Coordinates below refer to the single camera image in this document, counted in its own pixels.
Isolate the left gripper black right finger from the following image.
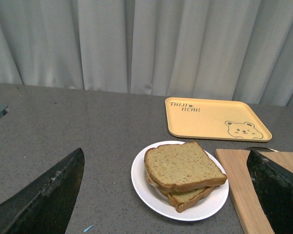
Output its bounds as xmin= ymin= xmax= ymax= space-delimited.
xmin=247 ymin=150 xmax=293 ymax=234

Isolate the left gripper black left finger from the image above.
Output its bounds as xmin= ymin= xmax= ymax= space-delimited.
xmin=0 ymin=148 xmax=84 ymax=234

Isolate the bamboo cutting board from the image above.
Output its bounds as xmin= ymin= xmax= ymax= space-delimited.
xmin=215 ymin=149 xmax=293 ymax=234

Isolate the fake fried egg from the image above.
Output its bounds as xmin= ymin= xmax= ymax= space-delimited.
xmin=146 ymin=171 xmax=158 ymax=188

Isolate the white round plate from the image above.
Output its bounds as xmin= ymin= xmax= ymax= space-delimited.
xmin=131 ymin=140 xmax=229 ymax=221

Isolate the grey curtain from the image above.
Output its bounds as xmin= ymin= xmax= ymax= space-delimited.
xmin=0 ymin=0 xmax=293 ymax=106

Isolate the yellow bear tray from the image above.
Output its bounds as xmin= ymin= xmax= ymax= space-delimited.
xmin=165 ymin=97 xmax=272 ymax=142

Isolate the blue paper scrap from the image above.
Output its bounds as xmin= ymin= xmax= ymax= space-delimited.
xmin=83 ymin=225 xmax=93 ymax=233

